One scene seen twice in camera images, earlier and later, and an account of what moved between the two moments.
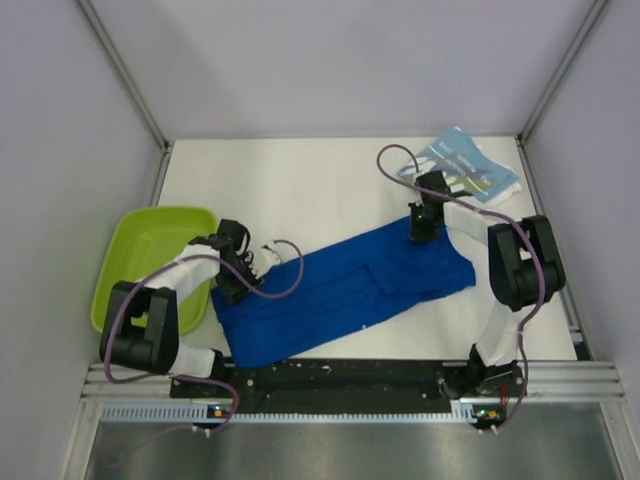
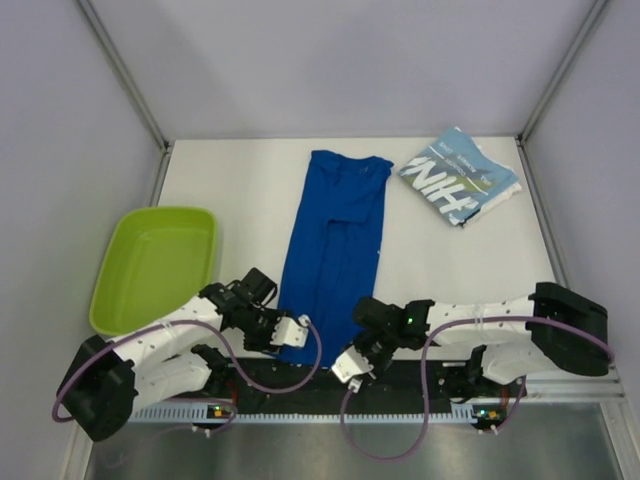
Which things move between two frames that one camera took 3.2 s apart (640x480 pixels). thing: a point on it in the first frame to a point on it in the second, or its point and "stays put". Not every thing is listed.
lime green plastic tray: (145, 240) stays put
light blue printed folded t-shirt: (463, 167) stays put
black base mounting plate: (270, 386) stays put
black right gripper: (414, 232) to (379, 366)
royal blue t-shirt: (315, 298) to (332, 249)
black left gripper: (233, 293) to (262, 344)
